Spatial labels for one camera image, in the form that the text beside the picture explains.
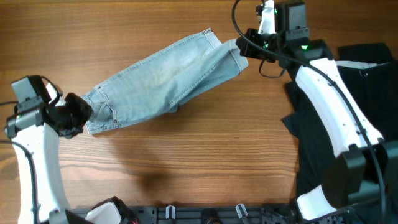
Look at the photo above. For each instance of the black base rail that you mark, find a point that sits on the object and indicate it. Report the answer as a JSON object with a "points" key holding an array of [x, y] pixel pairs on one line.
{"points": [[217, 214]]}

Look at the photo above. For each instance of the left white rail clip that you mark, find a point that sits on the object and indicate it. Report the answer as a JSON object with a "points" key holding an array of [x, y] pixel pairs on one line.
{"points": [[170, 212]]}

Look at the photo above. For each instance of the black clothes pile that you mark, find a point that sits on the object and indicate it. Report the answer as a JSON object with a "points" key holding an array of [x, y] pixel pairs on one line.
{"points": [[369, 72]]}

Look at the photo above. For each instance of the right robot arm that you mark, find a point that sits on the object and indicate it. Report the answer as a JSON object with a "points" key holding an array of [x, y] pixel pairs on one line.
{"points": [[365, 164]]}

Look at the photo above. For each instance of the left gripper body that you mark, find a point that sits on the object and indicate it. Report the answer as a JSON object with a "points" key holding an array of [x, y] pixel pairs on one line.
{"points": [[77, 113]]}

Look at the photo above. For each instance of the light blue denim shorts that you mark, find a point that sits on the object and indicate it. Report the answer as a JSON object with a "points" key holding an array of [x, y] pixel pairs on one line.
{"points": [[163, 81]]}

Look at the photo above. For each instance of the right white rail clip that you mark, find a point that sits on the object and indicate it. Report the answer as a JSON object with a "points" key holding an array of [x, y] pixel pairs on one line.
{"points": [[242, 213]]}

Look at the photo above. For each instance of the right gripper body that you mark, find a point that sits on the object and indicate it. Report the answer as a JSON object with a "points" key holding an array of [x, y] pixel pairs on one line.
{"points": [[269, 41]]}

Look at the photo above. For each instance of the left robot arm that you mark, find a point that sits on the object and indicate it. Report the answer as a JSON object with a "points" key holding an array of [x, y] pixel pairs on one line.
{"points": [[41, 117]]}

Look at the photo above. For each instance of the white rail clip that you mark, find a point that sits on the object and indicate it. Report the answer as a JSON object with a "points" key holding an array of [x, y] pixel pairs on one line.
{"points": [[170, 212], [242, 213]]}

